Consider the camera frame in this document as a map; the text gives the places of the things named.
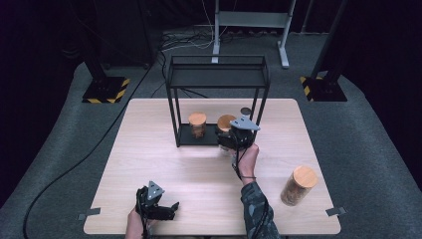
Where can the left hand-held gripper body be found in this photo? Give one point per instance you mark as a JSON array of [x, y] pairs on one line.
[[146, 202]]

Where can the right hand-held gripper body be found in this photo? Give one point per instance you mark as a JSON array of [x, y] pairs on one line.
[[244, 136]]

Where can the wooden-lid glass jar green contents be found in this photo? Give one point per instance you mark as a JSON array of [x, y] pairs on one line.
[[225, 122]]

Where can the wooden-lid glass jar brown contents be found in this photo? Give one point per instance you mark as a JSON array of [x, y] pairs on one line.
[[197, 118], [304, 177]]

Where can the black metal shelf rack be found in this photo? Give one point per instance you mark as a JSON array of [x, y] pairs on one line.
[[215, 78]]

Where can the person's right hand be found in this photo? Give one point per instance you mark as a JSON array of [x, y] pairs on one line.
[[249, 161]]

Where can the person's left hand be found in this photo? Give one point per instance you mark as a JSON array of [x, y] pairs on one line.
[[134, 227]]

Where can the round dark table grommet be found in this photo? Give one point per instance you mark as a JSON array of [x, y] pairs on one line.
[[246, 111]]

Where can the grey tape strip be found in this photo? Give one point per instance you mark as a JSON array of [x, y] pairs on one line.
[[89, 213], [336, 211]]

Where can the black stand with striped base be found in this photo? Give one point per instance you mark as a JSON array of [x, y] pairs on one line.
[[104, 89], [323, 89]]

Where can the grey metal stand frame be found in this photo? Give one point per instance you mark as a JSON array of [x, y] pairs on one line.
[[252, 19]]

